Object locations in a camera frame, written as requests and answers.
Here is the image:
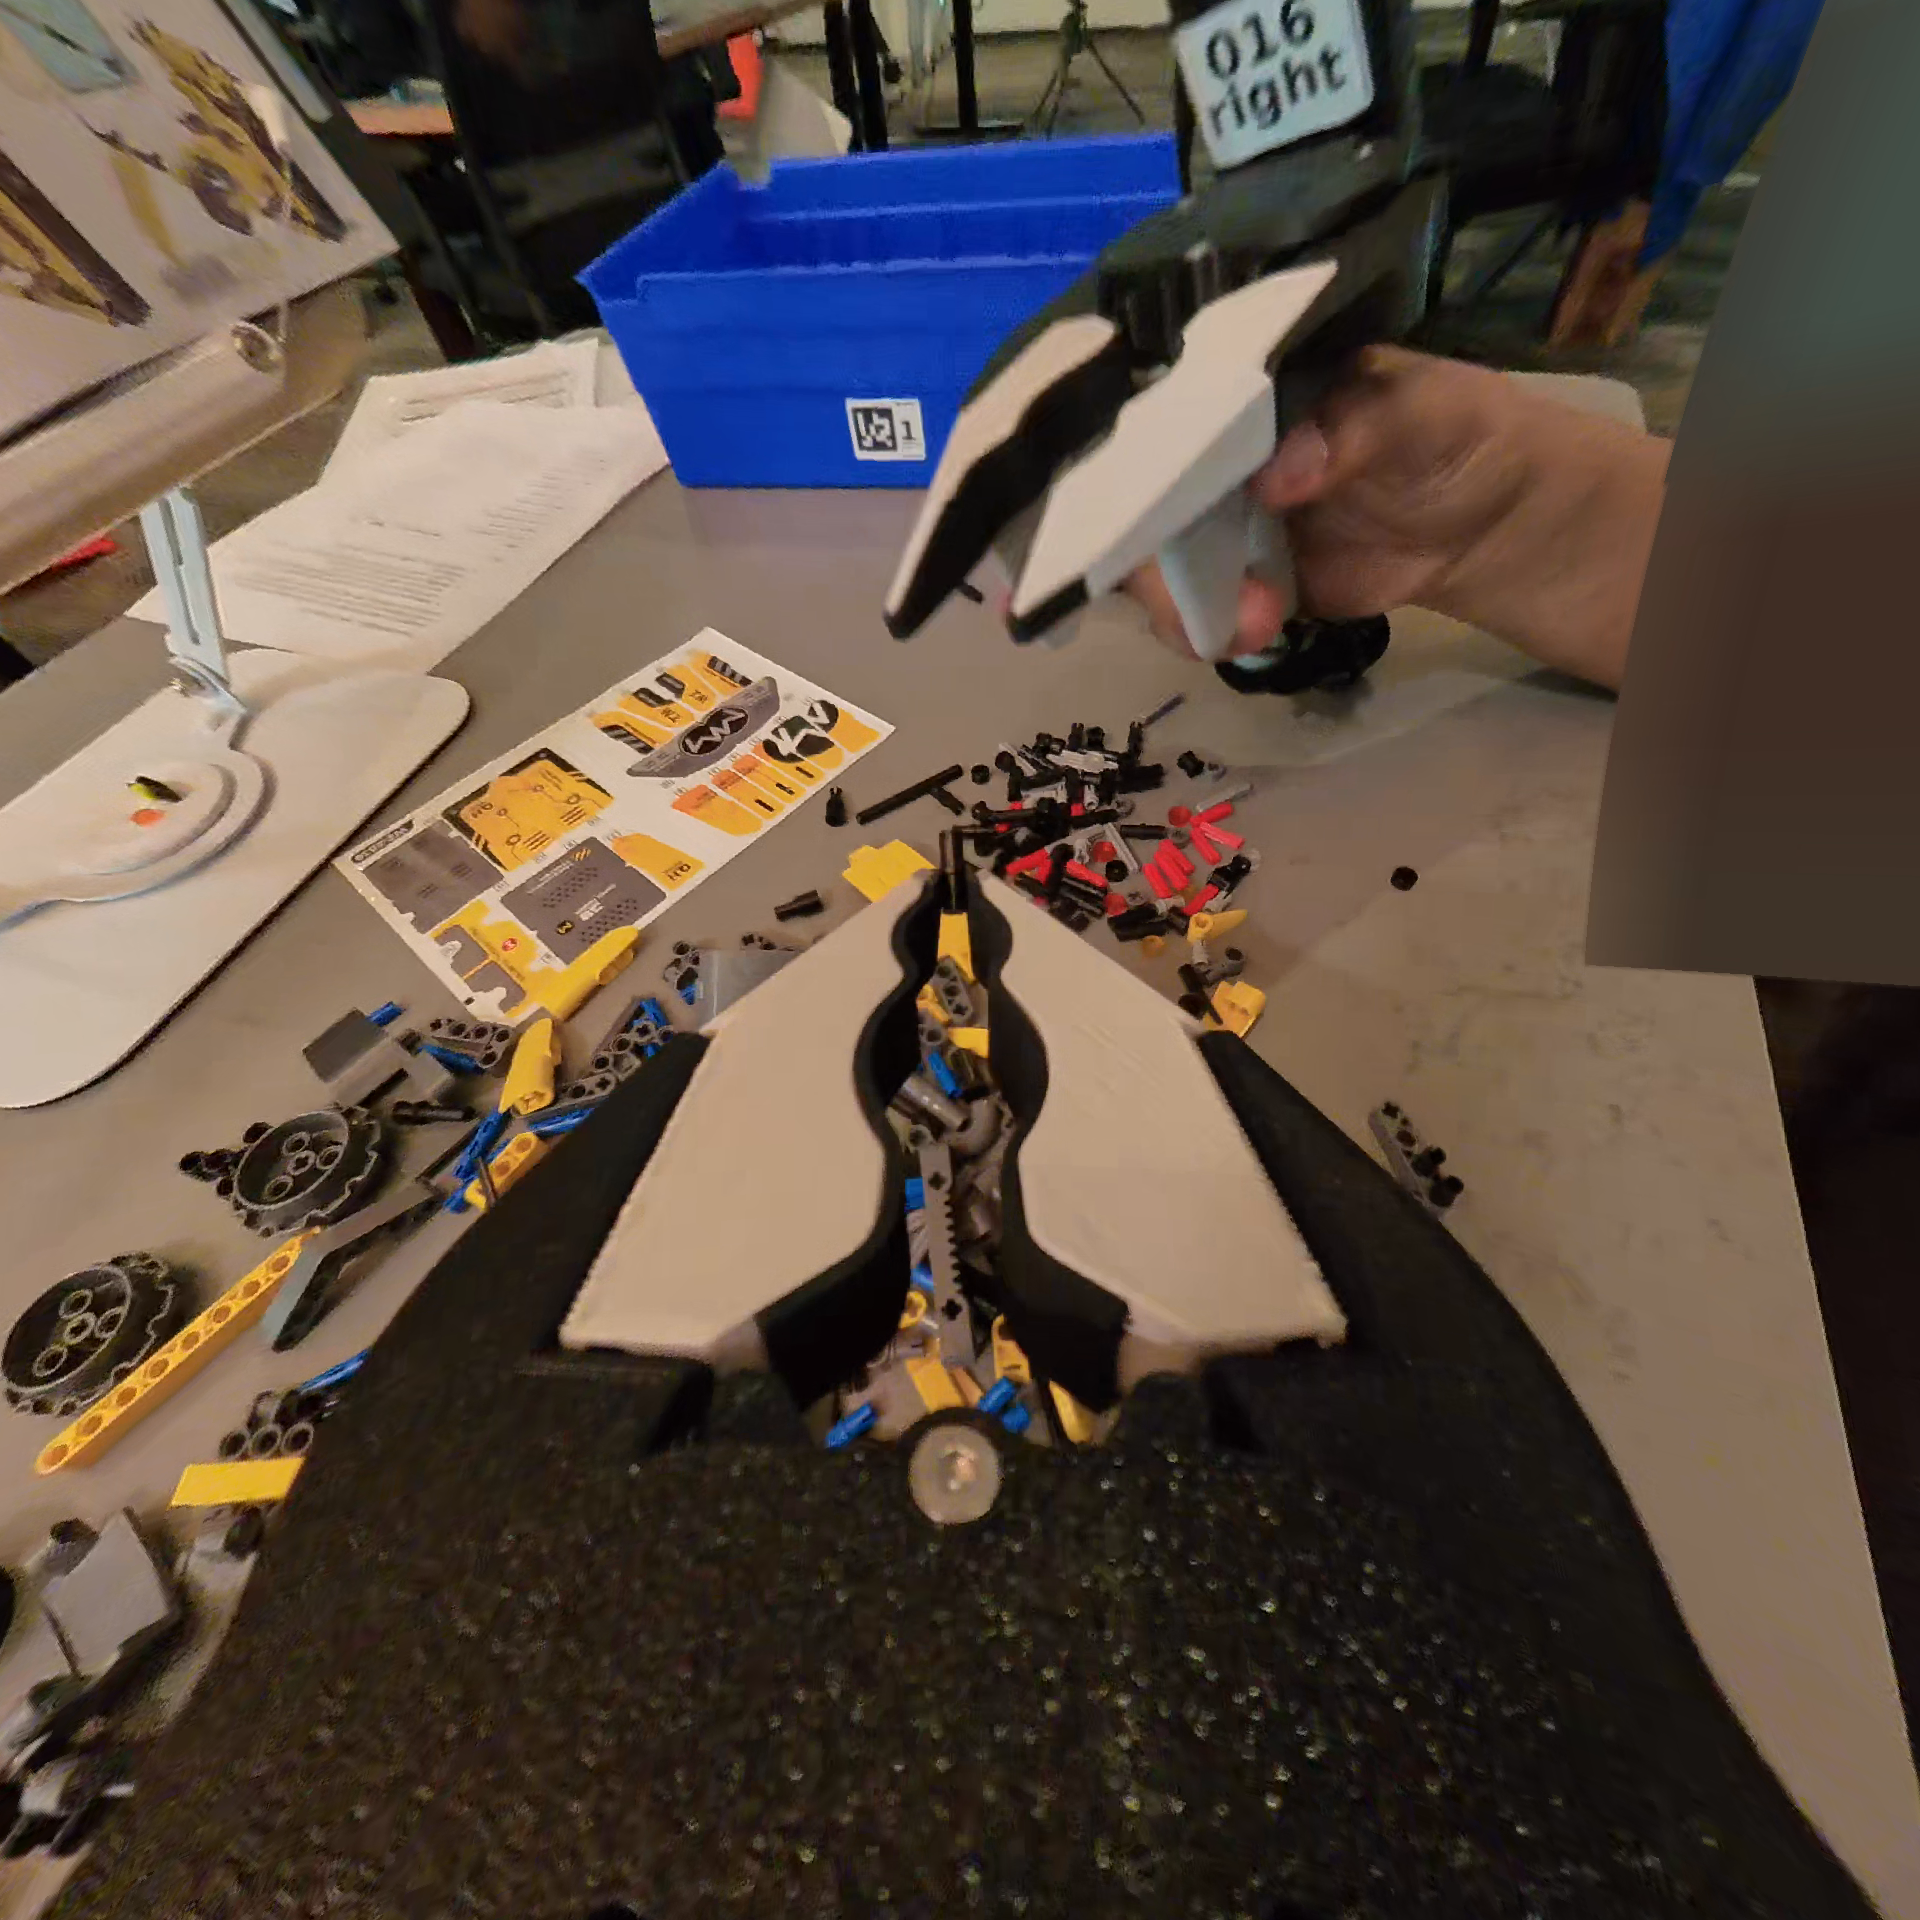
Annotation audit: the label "pile of mixed brick parts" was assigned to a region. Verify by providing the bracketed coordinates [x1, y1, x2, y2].
[0, 840, 1278, 1860]

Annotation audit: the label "dark grey curved panel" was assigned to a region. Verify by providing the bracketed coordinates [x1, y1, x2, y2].
[693, 941, 805, 1038]

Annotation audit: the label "black office chair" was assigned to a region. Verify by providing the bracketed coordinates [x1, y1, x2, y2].
[401, 0, 729, 361]

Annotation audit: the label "yellow grey sticker sheet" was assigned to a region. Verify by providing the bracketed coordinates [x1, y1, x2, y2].
[332, 625, 900, 1025]

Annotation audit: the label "dark grey angled beam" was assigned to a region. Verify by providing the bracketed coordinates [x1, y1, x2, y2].
[262, 1176, 469, 1353]

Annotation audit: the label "small dark grey panel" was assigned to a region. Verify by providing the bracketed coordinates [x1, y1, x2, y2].
[300, 1009, 455, 1110]

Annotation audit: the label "dark grey toothed wheel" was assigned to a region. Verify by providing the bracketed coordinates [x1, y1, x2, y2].
[180, 1108, 390, 1236]
[0, 1251, 195, 1420]

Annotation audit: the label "building instruction booklet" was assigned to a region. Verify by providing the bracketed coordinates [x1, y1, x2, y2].
[0, 0, 407, 445]

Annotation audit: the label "printed paper sheets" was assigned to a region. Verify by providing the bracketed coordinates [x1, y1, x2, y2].
[127, 334, 674, 677]

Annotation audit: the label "blue jacket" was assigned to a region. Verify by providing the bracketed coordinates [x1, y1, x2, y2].
[1644, 0, 1826, 272]

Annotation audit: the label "long yellow beam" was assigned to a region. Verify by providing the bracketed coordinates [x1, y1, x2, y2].
[32, 1226, 330, 1477]

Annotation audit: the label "person's right hand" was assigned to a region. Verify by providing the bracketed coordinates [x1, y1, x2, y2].
[1126, 342, 1676, 694]

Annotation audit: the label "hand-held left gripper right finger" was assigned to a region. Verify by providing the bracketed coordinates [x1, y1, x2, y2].
[966, 875, 1349, 1413]

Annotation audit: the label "grey gear rack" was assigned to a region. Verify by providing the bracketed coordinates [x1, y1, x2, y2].
[902, 1110, 994, 1368]

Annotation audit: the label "black axle rod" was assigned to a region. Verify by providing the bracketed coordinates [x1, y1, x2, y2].
[854, 760, 969, 830]

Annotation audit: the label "blue plastic bin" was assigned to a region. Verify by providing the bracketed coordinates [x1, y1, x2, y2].
[578, 129, 1189, 493]

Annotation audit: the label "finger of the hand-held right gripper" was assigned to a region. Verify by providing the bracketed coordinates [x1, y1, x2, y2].
[1008, 259, 1339, 648]
[881, 312, 1162, 644]

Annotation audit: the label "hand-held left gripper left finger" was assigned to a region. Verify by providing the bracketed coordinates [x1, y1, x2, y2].
[559, 875, 945, 1411]

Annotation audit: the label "white book stand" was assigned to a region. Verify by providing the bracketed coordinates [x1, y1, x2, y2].
[0, 290, 475, 1113]

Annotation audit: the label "pile of black red pins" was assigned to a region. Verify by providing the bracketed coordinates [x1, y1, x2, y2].
[959, 693, 1271, 963]

